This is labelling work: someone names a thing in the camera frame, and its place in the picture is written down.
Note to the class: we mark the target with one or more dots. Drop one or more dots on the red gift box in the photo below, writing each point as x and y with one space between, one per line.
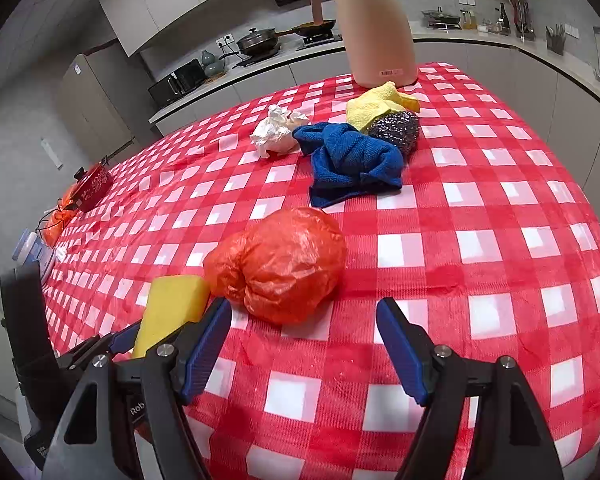
94 187

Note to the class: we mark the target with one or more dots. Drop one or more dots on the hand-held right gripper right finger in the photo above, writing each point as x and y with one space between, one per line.
402 350

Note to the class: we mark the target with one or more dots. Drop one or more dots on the black frying pan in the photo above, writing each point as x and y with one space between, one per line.
314 26

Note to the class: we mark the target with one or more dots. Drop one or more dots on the grey green vase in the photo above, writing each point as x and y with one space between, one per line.
211 65

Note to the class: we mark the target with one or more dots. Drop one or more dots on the yellow oil bottles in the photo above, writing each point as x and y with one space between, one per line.
469 20

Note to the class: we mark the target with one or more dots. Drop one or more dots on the pink thermos jug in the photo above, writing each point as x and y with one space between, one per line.
375 35

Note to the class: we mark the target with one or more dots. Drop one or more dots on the yellow sponge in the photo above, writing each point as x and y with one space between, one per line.
172 305

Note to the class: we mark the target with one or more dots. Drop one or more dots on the utensil holder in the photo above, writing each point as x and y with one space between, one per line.
524 22

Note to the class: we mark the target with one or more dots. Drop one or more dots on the orange plastic bag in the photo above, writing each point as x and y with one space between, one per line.
285 265

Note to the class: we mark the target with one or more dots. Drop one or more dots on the beige refrigerator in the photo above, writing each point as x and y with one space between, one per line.
95 105

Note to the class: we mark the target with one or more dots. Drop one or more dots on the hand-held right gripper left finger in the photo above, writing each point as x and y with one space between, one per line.
207 350

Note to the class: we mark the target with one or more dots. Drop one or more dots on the red checked tablecloth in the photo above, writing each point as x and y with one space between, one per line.
480 210

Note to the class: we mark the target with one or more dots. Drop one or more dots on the blue cloth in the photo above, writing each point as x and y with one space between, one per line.
350 160

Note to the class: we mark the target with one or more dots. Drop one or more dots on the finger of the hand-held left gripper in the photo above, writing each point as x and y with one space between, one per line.
125 340

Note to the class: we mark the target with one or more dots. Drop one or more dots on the beige upper cabinets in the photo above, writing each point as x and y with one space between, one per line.
145 5

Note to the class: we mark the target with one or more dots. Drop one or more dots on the crumpled white paper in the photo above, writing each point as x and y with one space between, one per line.
275 132

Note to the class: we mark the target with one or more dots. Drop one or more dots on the induction cooker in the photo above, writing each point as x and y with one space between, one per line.
255 57

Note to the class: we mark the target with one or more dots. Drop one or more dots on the black microwave oven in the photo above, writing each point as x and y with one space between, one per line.
177 82

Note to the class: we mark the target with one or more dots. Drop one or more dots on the dark knife holder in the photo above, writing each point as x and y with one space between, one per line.
555 42

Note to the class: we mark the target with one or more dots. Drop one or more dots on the metal pan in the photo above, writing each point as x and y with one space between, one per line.
440 17

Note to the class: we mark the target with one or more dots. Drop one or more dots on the wok with lid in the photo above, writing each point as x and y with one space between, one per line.
257 42

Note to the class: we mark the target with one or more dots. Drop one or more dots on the orange net bag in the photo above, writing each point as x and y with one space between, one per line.
60 220

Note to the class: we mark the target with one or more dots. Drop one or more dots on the dark wine bottle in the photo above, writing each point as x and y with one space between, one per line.
503 20

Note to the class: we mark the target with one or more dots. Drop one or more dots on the yellow cloth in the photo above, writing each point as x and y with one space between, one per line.
375 105

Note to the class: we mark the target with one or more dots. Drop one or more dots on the white plastic jar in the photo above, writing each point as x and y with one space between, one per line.
30 250

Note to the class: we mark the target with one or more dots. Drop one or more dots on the steel wool scourer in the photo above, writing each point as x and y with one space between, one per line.
397 130

